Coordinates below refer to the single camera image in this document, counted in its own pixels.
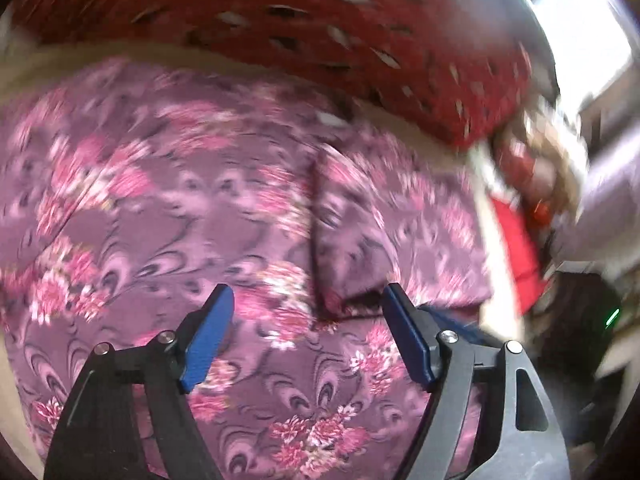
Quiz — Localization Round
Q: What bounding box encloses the purple floral cloth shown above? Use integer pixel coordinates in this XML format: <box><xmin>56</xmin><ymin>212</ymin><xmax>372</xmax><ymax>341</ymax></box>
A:
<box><xmin>0</xmin><ymin>56</ymin><xmax>494</xmax><ymax>480</ymax></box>

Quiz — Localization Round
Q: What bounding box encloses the red cloth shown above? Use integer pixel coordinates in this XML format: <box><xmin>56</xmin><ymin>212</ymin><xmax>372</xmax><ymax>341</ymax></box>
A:
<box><xmin>491</xmin><ymin>198</ymin><xmax>547</xmax><ymax>316</ymax></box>

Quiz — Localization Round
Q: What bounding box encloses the doll with blonde hair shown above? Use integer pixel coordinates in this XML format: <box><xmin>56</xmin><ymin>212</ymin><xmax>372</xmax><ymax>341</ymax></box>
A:
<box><xmin>491</xmin><ymin>94</ymin><xmax>589</xmax><ymax>221</ymax></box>

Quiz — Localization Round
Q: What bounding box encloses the beige bed sheet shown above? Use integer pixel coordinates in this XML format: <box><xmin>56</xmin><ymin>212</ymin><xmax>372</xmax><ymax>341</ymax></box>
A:
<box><xmin>0</xmin><ymin>39</ymin><xmax>526</xmax><ymax>476</ymax></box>

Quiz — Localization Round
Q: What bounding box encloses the red patterned pillow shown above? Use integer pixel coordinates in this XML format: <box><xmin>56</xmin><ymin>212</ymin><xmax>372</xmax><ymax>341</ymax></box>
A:
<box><xmin>11</xmin><ymin>0</ymin><xmax>532</xmax><ymax>148</ymax></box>

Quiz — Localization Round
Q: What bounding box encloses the window with metal frame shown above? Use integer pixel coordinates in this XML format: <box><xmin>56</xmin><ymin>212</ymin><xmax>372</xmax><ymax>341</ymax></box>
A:
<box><xmin>529</xmin><ymin>0</ymin><xmax>634</xmax><ymax>115</ymax></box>

